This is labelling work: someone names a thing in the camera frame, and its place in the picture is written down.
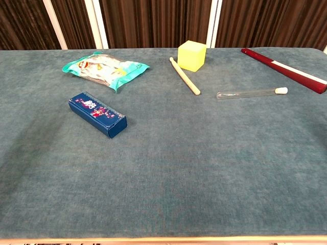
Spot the blue glasses case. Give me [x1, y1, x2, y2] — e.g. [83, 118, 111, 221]
[68, 91, 128, 139]

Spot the teal table cloth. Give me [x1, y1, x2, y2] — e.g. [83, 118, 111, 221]
[0, 47, 327, 240]

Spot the wooden drumstick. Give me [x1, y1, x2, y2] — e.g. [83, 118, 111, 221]
[169, 57, 201, 96]

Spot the yellow cube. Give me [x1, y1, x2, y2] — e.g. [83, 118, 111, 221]
[177, 40, 207, 72]

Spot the teal snack bag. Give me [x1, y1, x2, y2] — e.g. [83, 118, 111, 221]
[62, 52, 151, 93]

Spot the glass test tube white stopper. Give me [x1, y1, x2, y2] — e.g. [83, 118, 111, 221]
[216, 87, 289, 101]

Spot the dark brown pleated curtain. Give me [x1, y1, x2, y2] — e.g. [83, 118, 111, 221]
[0, 0, 327, 51]

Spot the wide white frame post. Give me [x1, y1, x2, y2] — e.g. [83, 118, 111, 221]
[84, 0, 109, 50]

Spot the thin white frame post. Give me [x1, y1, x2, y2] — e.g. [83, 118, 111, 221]
[42, 0, 68, 50]

